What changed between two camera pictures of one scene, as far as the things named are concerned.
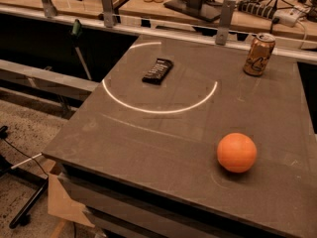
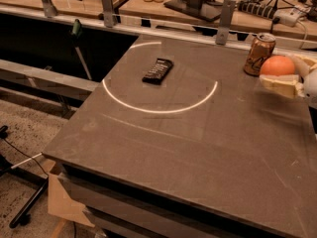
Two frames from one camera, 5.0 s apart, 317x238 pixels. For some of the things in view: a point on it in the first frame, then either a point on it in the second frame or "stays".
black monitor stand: [196, 4] stays
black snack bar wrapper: [158, 71] stays
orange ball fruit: [237, 152] to [277, 65]
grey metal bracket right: [223, 30] stays
